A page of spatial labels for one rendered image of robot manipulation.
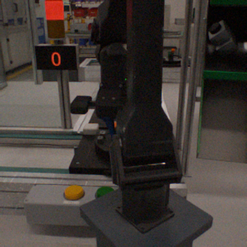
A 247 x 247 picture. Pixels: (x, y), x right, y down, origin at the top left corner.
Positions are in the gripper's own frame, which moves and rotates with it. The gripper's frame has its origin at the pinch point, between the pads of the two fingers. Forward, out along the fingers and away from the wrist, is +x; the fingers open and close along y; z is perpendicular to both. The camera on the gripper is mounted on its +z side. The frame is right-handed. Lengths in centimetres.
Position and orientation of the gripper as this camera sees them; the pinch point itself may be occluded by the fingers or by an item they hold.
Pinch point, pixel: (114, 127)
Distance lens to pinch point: 64.2
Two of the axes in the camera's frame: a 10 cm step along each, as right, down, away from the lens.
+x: 0.0, 9.2, 3.9
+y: 10.0, 0.3, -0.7
